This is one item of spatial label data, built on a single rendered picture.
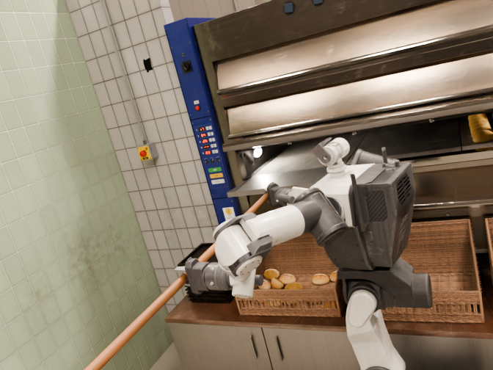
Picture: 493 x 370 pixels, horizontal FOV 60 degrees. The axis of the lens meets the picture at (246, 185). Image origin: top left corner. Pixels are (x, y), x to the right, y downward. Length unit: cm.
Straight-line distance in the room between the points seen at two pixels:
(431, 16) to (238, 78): 100
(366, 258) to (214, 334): 129
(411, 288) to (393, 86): 108
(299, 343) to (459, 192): 108
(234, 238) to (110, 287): 195
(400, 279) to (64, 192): 195
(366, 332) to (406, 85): 119
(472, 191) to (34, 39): 248
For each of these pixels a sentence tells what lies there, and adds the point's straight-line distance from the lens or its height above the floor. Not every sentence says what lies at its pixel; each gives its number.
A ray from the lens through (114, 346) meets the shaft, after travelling 126.
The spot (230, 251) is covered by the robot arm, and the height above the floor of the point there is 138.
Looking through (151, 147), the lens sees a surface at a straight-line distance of 279.
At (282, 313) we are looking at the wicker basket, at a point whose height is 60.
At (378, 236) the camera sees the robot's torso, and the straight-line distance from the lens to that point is 137.
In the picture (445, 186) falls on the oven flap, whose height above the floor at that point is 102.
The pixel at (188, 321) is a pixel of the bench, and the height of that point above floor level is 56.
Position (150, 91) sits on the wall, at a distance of 276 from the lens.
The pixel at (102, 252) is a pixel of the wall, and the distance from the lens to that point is 291.
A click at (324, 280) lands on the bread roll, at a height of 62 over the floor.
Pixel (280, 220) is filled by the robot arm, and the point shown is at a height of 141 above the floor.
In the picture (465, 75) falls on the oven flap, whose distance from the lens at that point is 223.
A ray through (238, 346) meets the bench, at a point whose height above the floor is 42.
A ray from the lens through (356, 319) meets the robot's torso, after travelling 158.
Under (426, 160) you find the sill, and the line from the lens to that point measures 231.
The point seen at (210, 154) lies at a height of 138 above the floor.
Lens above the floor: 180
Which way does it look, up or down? 15 degrees down
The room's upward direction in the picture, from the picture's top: 14 degrees counter-clockwise
